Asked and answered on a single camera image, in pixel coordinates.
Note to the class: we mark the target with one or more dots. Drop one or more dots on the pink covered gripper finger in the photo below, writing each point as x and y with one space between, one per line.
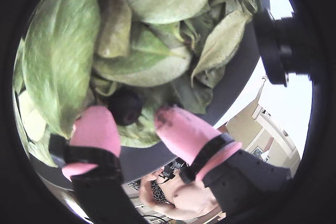
97 132
189 134

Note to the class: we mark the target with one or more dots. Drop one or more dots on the person forearm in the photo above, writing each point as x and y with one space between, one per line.
189 203

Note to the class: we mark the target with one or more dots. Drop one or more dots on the dark grey round bowl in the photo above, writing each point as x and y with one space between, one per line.
147 161

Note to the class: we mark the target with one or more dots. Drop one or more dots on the green leaves pile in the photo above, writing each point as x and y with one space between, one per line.
60 58

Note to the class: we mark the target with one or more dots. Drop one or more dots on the dark blueberry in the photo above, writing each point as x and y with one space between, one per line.
126 107

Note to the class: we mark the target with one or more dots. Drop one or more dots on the black handheld controller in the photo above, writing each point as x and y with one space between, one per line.
169 170

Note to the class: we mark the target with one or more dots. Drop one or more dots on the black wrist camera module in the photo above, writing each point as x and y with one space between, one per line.
278 48

